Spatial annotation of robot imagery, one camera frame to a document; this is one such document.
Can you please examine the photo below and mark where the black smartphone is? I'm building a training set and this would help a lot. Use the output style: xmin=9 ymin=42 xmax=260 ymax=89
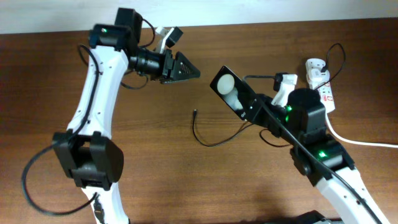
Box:
xmin=210 ymin=65 xmax=266 ymax=123

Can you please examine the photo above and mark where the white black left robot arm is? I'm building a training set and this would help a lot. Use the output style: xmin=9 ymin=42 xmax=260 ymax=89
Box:
xmin=53 ymin=8 xmax=200 ymax=223

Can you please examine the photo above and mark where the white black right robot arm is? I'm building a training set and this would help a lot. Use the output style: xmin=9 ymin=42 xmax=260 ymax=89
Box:
xmin=256 ymin=88 xmax=389 ymax=223

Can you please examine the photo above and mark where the white usb charger adapter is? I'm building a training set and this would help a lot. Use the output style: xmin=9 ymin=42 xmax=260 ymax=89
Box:
xmin=307 ymin=68 xmax=330 ymax=84

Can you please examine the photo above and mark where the white power strip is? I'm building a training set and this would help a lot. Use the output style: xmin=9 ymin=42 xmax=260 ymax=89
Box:
xmin=305 ymin=58 xmax=335 ymax=113

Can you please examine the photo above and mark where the black usb charging cable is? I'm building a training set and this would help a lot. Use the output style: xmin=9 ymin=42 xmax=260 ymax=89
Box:
xmin=192 ymin=42 xmax=346 ymax=148

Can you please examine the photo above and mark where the white power strip cord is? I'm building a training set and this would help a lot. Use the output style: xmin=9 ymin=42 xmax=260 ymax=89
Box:
xmin=323 ymin=110 xmax=398 ymax=149

